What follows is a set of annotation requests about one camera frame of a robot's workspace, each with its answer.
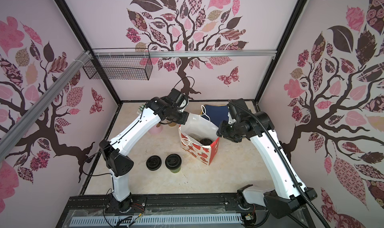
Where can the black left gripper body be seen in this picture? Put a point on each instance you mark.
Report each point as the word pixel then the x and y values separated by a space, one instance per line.
pixel 177 116

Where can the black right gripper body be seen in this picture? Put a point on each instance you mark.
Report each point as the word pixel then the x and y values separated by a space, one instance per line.
pixel 229 130

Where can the black plastic cup lid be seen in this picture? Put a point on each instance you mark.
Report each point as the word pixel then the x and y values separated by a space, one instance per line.
pixel 206 142
pixel 173 161

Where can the red white paper takeout bag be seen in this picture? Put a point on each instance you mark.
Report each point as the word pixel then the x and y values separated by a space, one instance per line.
pixel 199 138

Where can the green paper coffee cup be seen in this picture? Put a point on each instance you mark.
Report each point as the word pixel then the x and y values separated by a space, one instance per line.
pixel 175 170

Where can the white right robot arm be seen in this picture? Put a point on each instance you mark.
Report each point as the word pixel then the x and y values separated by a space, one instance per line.
pixel 290 192

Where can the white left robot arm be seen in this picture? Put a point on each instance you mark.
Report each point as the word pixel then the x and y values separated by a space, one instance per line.
pixel 116 154

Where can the pink plastic straw holder cup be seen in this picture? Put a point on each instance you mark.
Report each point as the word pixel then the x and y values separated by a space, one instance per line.
pixel 157 129

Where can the navy blue paper bags stack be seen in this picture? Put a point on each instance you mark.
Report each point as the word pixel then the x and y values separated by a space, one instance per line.
pixel 215 114

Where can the stack of black cup lids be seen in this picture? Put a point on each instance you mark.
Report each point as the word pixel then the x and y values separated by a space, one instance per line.
pixel 153 163

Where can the black wire mesh basket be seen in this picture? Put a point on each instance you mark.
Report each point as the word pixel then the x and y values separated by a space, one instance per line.
pixel 120 65

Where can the aluminium horizontal rail back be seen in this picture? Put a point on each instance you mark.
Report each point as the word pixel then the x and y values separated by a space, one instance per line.
pixel 187 54

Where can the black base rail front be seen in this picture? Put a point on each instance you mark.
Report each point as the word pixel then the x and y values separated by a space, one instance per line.
pixel 253 216

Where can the white slotted cable duct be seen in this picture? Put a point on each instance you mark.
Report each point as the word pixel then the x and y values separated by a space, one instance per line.
pixel 155 220

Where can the black vertical frame post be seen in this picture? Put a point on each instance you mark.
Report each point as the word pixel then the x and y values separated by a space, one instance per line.
pixel 75 27

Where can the aluminium diagonal rail left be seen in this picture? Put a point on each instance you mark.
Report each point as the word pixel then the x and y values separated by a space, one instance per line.
pixel 12 137

